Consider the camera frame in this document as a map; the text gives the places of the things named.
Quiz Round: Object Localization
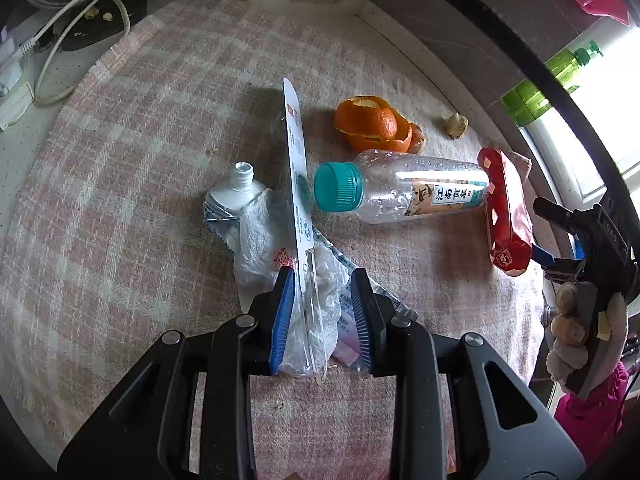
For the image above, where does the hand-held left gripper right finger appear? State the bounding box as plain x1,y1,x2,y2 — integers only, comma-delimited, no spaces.
350,267,586,480

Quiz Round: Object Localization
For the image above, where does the orange peel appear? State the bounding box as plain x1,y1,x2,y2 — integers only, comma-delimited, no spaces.
334,96,427,155

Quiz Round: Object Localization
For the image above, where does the clear plastic bag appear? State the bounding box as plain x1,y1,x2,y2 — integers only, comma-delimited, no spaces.
234,190,351,378

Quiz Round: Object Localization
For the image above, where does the small beige lump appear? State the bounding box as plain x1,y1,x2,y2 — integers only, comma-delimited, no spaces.
445,113,470,140

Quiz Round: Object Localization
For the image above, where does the squeezed white toothpaste tube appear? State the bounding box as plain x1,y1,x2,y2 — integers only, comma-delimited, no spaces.
202,161,273,256

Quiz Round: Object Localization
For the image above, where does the red snack packet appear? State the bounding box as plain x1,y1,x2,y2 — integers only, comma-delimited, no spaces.
476,147,535,277

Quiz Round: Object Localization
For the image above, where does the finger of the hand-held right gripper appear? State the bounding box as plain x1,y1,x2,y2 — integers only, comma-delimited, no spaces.
533,197,597,234
531,244,584,282

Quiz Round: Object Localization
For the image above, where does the green pump bottle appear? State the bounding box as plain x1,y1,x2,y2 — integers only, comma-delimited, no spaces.
501,41,605,127

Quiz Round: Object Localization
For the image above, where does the clear plastic bottle teal cap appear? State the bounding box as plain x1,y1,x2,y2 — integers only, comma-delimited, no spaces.
313,149,490,225

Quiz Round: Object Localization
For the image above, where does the white cable with plug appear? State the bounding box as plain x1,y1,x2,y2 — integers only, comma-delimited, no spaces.
15,0,138,107

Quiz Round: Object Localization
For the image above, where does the white power strip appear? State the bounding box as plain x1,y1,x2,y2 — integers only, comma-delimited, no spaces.
0,52,33,132

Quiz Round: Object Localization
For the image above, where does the person's right hand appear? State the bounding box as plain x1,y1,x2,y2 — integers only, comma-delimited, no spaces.
545,281,640,383

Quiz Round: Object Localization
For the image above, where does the person's right forearm pink sleeve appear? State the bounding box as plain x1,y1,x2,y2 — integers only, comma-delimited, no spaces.
554,360,632,463

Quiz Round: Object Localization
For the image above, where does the thick black cable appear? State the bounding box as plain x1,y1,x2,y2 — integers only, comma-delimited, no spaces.
385,0,640,281

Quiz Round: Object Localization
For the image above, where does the clear blister pack white card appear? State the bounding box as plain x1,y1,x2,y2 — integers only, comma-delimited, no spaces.
277,77,333,386

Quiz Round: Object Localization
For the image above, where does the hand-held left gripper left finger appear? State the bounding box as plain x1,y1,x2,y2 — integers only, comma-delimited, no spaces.
57,266,296,480

